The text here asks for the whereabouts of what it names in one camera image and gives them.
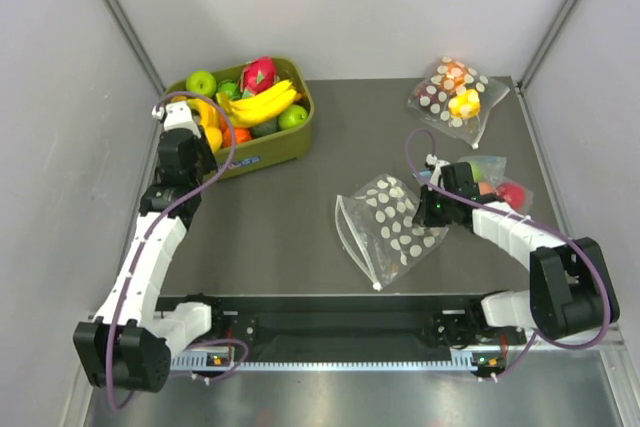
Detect zip bag with bananas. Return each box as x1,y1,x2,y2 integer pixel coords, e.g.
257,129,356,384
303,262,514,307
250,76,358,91
334,174,448,292

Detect yellow banana bunch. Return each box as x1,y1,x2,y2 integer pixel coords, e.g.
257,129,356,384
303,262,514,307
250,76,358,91
216,80,301,128
187,98,219,128

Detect green apple toy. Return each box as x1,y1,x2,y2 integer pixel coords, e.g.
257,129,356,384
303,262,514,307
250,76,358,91
278,104,308,131
185,70,217,97

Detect yellow mango toy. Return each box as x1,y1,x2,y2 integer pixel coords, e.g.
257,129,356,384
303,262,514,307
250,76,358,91
203,126,224,154

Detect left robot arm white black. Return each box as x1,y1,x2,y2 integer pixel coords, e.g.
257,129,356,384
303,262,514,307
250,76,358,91
73,127,227,393

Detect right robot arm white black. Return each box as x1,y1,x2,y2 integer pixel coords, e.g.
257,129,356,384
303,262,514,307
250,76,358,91
413,155,620,343

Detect blue zip bag colourful balls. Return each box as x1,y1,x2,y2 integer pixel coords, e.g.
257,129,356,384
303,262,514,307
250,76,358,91
458,155,533,214

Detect polka dot zip bag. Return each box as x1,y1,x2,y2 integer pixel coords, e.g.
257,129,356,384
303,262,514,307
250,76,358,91
407,56,510,150

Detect yellow banana bunch in bin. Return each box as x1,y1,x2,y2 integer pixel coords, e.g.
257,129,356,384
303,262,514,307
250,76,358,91
187,98,219,128

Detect orange pumpkin toy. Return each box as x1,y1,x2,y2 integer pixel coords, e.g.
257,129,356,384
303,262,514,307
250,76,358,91
222,127,252,148

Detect grey green melon toy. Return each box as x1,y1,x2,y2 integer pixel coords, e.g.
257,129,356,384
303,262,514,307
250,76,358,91
250,117,279,139

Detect green round fruit toy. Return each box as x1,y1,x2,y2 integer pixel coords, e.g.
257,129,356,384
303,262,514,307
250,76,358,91
216,79,241,101

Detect olive green plastic bin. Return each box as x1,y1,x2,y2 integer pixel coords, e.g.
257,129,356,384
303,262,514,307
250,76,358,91
165,56,315,178

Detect pink dragon fruit toy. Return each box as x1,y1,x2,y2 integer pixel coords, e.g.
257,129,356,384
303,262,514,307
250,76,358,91
239,56,277,98

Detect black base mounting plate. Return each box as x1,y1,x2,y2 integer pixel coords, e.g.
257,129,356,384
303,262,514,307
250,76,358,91
154,294,591,363

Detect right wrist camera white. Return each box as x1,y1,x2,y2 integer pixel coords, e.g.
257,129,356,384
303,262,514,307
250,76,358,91
424,154,450,187

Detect slotted grey cable duct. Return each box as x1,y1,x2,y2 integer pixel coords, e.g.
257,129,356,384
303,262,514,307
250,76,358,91
170,347,505,374

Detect left aluminium frame post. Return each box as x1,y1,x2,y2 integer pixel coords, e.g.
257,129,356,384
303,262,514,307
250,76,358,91
102,0,165,94

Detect aluminium frame post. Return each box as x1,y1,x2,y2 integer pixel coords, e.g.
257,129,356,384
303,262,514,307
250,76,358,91
516,0,581,94
102,0,165,94

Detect right aluminium frame post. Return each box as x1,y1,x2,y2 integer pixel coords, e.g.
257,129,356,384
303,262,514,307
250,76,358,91
516,0,581,94

